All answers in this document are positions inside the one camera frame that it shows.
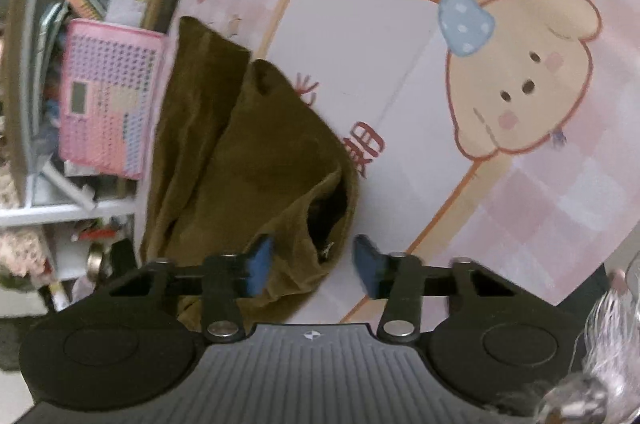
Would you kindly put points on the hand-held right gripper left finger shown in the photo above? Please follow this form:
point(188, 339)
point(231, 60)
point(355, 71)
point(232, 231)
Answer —
point(261, 268)

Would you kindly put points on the olive brown garment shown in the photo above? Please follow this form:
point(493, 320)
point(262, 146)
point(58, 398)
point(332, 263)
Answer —
point(240, 164)

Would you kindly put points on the pink dotted toy box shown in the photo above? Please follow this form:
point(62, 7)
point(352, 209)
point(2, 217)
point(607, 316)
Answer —
point(107, 104)

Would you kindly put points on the wooden bookshelf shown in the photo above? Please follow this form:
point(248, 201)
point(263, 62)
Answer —
point(25, 54)

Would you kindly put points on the pink printed blanket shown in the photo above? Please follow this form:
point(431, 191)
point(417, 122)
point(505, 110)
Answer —
point(530, 209)

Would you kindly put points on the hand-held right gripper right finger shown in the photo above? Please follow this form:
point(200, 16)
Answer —
point(367, 265)

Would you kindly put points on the round brass object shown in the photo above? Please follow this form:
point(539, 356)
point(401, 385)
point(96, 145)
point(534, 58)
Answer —
point(97, 261)

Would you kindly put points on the white metal rack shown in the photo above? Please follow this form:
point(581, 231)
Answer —
point(55, 213)

